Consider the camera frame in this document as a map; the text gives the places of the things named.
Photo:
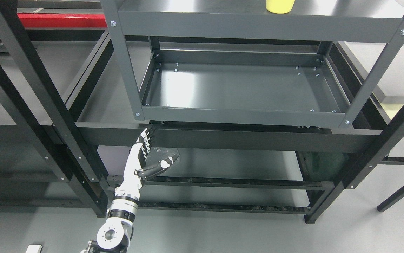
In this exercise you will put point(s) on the yellow plastic cup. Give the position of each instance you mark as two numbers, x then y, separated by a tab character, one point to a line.
279	6

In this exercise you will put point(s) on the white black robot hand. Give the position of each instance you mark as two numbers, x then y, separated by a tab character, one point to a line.
144	163

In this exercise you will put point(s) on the grey metal shelf unit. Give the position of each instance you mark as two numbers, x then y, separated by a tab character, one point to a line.
233	61

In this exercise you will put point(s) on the black metal shelf rack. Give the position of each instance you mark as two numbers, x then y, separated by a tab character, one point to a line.
67	127

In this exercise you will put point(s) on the red metal beam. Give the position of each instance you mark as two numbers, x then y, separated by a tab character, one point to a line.
60	20

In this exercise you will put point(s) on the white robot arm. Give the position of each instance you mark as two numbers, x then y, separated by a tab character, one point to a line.
115	235

